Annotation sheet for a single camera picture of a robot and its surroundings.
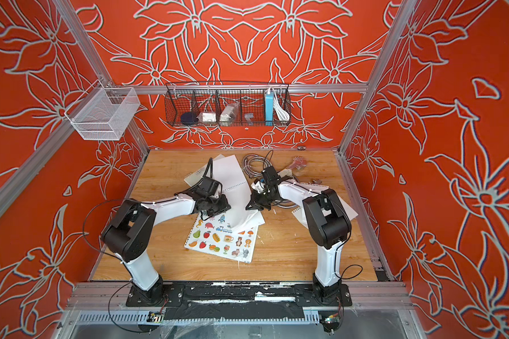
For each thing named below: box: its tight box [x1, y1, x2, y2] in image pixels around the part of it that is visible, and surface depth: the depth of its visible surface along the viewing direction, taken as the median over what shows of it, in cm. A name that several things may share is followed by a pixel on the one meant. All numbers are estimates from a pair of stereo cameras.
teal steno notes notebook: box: [212, 153, 266, 231], surface depth 94 cm
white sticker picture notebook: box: [183, 209, 259, 264], surface depth 87 cm
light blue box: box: [265, 91, 274, 126], surface depth 90 cm
